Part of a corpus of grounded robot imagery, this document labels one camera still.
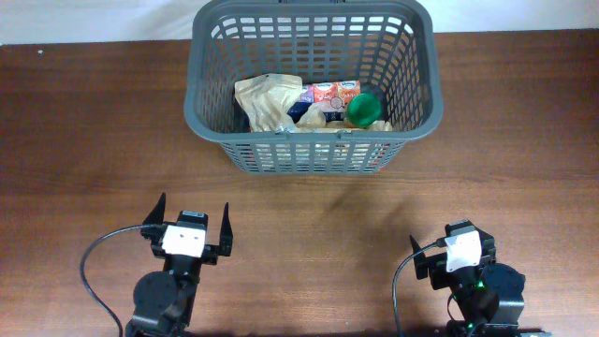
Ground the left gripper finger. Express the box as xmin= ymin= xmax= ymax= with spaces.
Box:
xmin=219 ymin=203 xmax=233 ymax=256
xmin=142 ymin=193 xmax=167 ymax=225

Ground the orange pasta package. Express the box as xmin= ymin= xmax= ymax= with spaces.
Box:
xmin=239 ymin=141 xmax=397 ymax=174

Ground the cream paper pouch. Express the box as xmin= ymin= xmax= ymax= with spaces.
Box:
xmin=234 ymin=73 xmax=303 ymax=132

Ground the beige snack bag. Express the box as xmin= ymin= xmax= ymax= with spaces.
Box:
xmin=295 ymin=104 xmax=393 ymax=133

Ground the green lid spice jar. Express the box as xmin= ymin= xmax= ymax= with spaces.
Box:
xmin=345 ymin=93 xmax=383 ymax=128

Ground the blue tissue box pack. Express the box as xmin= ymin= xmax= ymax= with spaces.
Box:
xmin=287 ymin=81 xmax=361 ymax=123

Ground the grey plastic laundry basket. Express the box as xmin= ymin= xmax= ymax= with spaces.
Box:
xmin=184 ymin=0 xmax=444 ymax=172

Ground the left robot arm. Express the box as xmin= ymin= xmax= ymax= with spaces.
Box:
xmin=124 ymin=195 xmax=233 ymax=336

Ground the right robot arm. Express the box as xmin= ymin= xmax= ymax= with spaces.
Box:
xmin=410 ymin=220 xmax=526 ymax=337

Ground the left black cable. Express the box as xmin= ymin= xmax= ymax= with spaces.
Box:
xmin=79 ymin=223 xmax=163 ymax=337

